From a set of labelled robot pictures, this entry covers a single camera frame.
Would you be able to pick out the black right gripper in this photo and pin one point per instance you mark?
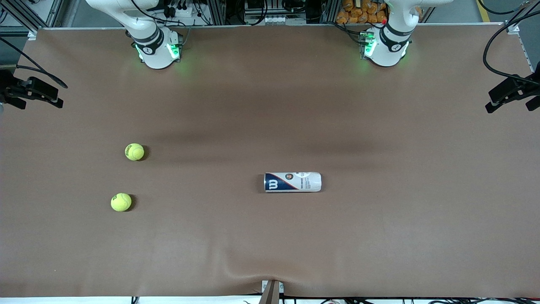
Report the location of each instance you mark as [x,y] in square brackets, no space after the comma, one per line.
[20,89]

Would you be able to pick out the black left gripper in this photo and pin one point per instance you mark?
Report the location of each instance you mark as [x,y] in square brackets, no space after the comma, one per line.
[511,88]

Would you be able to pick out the yellow-green tennis ball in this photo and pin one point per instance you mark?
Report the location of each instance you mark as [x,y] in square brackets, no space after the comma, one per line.
[134,153]
[121,203]

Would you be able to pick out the white blue tennis ball can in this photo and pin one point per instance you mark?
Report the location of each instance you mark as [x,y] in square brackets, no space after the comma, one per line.
[295,182]

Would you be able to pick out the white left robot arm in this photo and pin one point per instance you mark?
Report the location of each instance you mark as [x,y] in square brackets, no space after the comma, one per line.
[386,57]

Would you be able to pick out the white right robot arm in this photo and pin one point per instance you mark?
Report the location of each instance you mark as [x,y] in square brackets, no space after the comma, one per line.
[156,59]

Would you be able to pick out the white power strip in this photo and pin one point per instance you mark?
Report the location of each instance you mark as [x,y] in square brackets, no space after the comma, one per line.
[185,12]

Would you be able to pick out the orange packaged items pile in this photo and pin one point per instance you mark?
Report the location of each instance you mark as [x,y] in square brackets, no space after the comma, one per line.
[363,10]

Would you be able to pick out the brown table cover mat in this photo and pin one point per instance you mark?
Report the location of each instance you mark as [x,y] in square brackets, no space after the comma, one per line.
[270,105]

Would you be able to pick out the white terminal block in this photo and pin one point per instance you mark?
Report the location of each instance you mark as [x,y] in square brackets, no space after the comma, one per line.
[278,19]

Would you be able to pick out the silver table corner bracket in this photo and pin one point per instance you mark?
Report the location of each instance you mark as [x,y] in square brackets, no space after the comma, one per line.
[513,28]
[32,34]

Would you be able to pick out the aluminium frame post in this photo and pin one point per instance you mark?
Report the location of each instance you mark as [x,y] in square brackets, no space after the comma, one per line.
[216,10]
[328,10]

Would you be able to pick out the brown post with white bracket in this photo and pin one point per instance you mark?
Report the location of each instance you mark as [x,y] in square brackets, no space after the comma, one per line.
[271,295]

